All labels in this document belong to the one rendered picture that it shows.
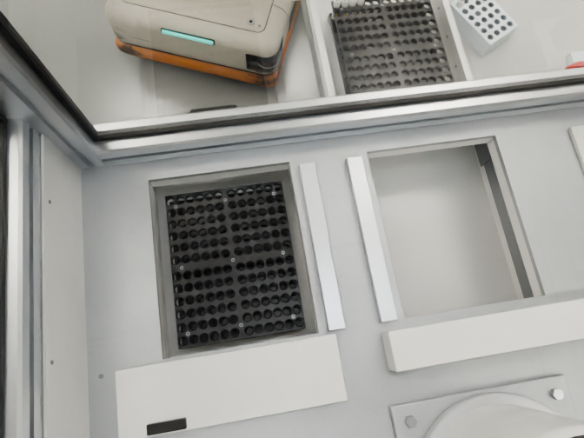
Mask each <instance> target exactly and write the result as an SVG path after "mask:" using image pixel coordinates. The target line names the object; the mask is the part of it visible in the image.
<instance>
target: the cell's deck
mask: <svg viewBox="0 0 584 438"><path fill-rule="evenodd" d="M581 125H584V106H582V107H575V108H568V109H556V110H549V111H542V112H535V113H527V114H520V115H513V116H500V117H493V118H486V119H479V120H472V121H465V122H458V123H444V124H437V125H430V126H423V127H417V128H410V129H397V130H390V131H383V132H375V133H368V134H361V135H354V136H341V137H334V138H327V139H320V140H313V141H306V142H298V143H285V144H278V145H272V146H265V147H258V148H251V149H238V150H231V151H223V152H216V153H209V154H202V155H195V156H182V157H175V158H168V159H161V160H154V161H147V162H139V163H127V164H120V165H113V166H106V165H105V166H100V167H95V166H94V165H93V164H92V163H90V167H89V168H86V169H81V187H82V212H83V260H84V286H85V310H86V335H87V360H88V385H89V410H90V438H118V423H117V405H116V371H117V370H120V369H126V368H135V367H141V366H146V365H151V364H157V363H162V362H172V361H177V360H182V359H188V358H192V357H197V356H203V355H213V354H218V353H223V352H229V351H234V350H239V349H245V348H254V347H260V346H265V345H270V344H275V343H280V342H290V341H295V340H301V339H306V338H311V337H317V336H322V335H332V334H336V339H337V344H338V348H339V354H340V358H341V364H342V372H343V377H344V381H345V387H346V391H347V397H348V400H347V401H343V402H337V403H333V404H328V405H323V406H319V407H313V408H305V409H300V410H295V411H290V412H285V413H280V414H276V415H267V416H262V417H257V418H252V419H248V420H242V421H234V422H229V423H224V424H219V425H215V426H209V427H205V428H196V429H191V430H186V431H182V432H176V433H172V434H166V435H158V436H153V437H148V438H395V434H394V430H393V425H392V421H391V416H390V413H389V408H388V406H390V405H395V404H399V403H404V402H412V401H418V400H422V399H427V398H432V397H436V396H442V395H450V394H455V393H460V392H464V391H469V390H474V389H478V388H487V387H493V386H497V385H502V384H507V383H511V382H520V381H525V380H530V379H534V378H539V377H544V376H549V375H558V374H560V375H565V378H566V381H567V386H568V389H569V392H570V395H571V397H572V401H573V404H574V408H575V411H576V414H577V417H578V420H581V421H584V339H580V340H575V341H570V342H561V343H556V344H551V345H546V346H541V347H536V348H527V349H522V350H517V351H512V352H507V353H502V354H497V355H488V356H483V357H478V358H474V359H468V360H463V361H458V362H450V363H444V364H440V365H434V366H429V367H425V368H416V369H410V370H405V371H401V372H395V371H391V370H389V369H388V362H387V357H386V354H385V349H384V345H383V340H382V332H386V331H391V330H396V329H405V328H411V327H416V326H421V325H427V324H432V323H437V322H446V321H452V320H457V319H462V318H468V317H473V316H478V315H487V314H493V313H498V312H503V311H509V310H514V309H524V308H529V307H533V306H539V305H544V304H549V303H555V302H564V301H570V300H575V299H580V298H584V172H583V170H582V167H581V164H580V161H579V158H578V156H577V154H576V151H575V148H574V145H573V142H572V139H571V136H570V135H569V132H568V129H569V128H570V127H574V126H581ZM481 143H486V144H487V145H488V150H489V153H490V155H491V159H492V162H493V165H494V170H495V173H496V175H497V178H498V182H499V184H500V187H501V193H502V195H503V198H504V201H505V204H506V207H507V210H508V215H509V218H510V221H511V223H512V227H513V230H514V234H515V238H516V241H517V243H518V246H519V250H520V252H521V257H522V261H523V263H524V266H525V270H526V272H527V275H528V280H529V283H530V286H531V289H532V292H533V295H534V297H530V298H525V299H520V300H514V301H509V302H499V303H494V304H489V305H483V306H478V307H472V308H467V309H457V310H453V311H448V312H442V313H437V314H432V315H422V316H417V317H411V318H406V319H404V315H403V312H402V305H401V301H400V297H399V293H398V288H397V285H396V281H395V274H394V270H393V266H392V262H391V258H390V254H389V250H388V243H387V239H386V235H385V231H384V227H383V223H382V216H381V212H380V208H379V204H378V200H377V196H376V193H375V186H374V181H373V177H372V173H371V169H370V166H369V161H368V159H369V158H376V157H382V156H394V155H401V154H408V153H415V152H422V151H429V150H435V149H447V148H454V147H461V146H468V145H475V144H481ZM356 156H361V157H362V161H363V165H364V169H365V173H366V177H367V181H368V188H369V193H370V196H371V201H372V204H373V209H374V212H375V219H376V224H377V228H378V232H379V236H380V240H381V244H382V251H383V255H384V259H385V263H386V267H387V271H388V279H389V283H390V287H391V291H392V295H393V299H394V303H395V310H396V314H397V318H398V320H395V321H390V322H379V317H378V314H377V309H376V305H375V298H374V293H373V289H372V284H371V281H370V276H369V272H368V265H367V260H366V256H365V251H364V248H363V243H362V235H361V231H360V227H359V222H358V218H357V214H356V210H355V202H354V197H353V194H352V189H351V185H350V180H349V177H348V169H347V164H346V160H347V158H349V157H356ZM302 163H315V170H316V174H317V179H318V183H319V189H320V193H321V198H322V206H323V211H324V215H325V221H326V225H327V230H328V238H329V243H330V248H331V252H332V257H333V262H334V266H335V275H336V280H337V284H338V289H339V294H340V298H341V304H342V312H343V316H344V321H345V326H346V328H344V329H338V330H333V331H328V327H327V322H326V316H325V312H324V307H323V302H322V292H321V288H320V283H319V278H318V273H317V267H316V263H315V254H314V249H313V243H312V239H311V234H310V229H309V219H308V215H307V210H306V205H305V200H304V195H303V190H302V181H301V176H300V171H299V164H302ZM283 169H288V170H289V176H290V181H291V187H292V192H293V197H294V203H295V212H296V217H297V222H298V228H299V233H300V237H301V243H302V253H303V258H304V262H305V268H306V273H307V278H308V284H309V293H310V298H311V303H312V309H313V314H314V319H315V328H316V334H312V335H303V336H297V337H292V338H287V339H281V340H276V341H271V342H261V343H256V344H250V345H245V346H240V347H234V348H225V349H219V350H214V351H209V352H203V353H198V354H193V355H184V356H178V357H173V358H168V359H167V348H166V337H165V327H164V316H163V295H162V284H161V274H160V263H159V253H158V241H157V231H156V211H155V199H154V189H153V187H156V186H163V185H170V184H177V183H189V182H196V181H203V180H209V179H216V178H223V177H230V176H242V175H249V174H256V173H262V172H270V171H276V170H283Z"/></svg>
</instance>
